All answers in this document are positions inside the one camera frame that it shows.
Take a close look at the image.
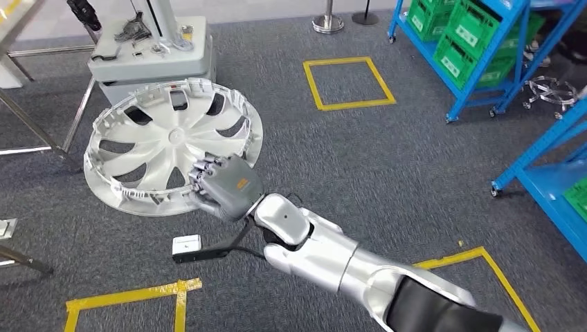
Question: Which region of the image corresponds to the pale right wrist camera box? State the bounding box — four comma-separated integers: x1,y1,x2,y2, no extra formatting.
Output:
172,234,203,256

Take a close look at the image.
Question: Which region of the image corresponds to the yellow floor tape square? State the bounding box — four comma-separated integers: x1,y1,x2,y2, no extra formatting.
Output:
413,246,543,332

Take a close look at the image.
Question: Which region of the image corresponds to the silver stanchion base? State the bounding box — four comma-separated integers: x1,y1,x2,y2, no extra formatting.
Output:
312,0,345,35

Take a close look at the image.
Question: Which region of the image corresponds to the dark metal tool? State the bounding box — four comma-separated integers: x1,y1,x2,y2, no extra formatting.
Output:
114,11,153,44

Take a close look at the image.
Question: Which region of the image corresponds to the black round stool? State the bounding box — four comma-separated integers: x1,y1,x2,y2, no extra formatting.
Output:
523,75,579,121

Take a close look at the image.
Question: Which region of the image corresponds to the black device on pole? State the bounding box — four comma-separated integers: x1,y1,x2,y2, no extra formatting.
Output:
66,0,102,32

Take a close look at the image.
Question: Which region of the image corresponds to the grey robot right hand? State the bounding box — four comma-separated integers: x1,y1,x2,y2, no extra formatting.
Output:
188,152,266,222

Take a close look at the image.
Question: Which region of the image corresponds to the black stanchion base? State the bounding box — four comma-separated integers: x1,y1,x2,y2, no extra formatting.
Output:
352,0,381,26

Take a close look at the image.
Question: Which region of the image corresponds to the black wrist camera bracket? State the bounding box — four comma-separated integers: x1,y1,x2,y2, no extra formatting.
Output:
172,215,264,264

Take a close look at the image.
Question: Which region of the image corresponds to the grey plastic wheel cover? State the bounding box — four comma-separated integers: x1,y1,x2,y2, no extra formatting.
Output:
83,77,264,218

